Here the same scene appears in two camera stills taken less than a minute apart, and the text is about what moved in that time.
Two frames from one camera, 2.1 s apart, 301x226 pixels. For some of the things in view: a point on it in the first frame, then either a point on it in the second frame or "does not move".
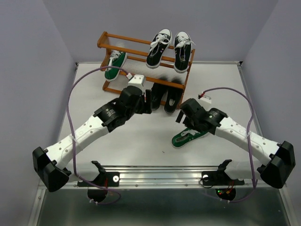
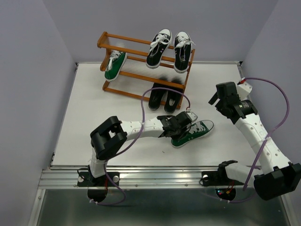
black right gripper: [189, 124] to [214, 99]
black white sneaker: [183, 48] does not move
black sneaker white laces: [158, 46] does not move
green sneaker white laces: [117, 59] does not move
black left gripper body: [140, 108] to [179, 132]
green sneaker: [186, 137] does not move
